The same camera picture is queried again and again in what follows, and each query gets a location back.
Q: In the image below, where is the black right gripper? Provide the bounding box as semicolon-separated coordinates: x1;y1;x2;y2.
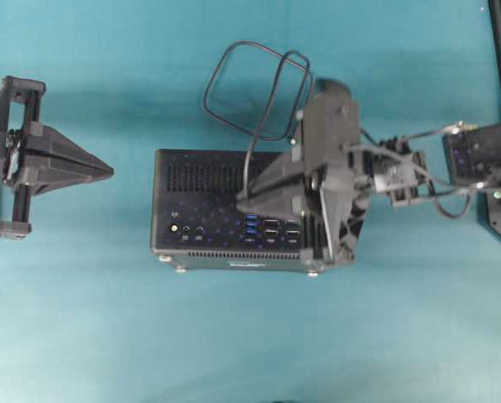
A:
236;88;367;269

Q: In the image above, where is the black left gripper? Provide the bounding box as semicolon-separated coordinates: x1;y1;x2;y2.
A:
0;76;114;240

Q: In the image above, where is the black mini PC box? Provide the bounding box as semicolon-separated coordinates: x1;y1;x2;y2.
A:
150;149;327;273

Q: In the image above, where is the black USB cable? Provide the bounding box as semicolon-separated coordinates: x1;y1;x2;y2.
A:
202;39;312;202

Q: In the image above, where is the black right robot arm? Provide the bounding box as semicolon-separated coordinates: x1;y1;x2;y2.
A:
237;82;501;272

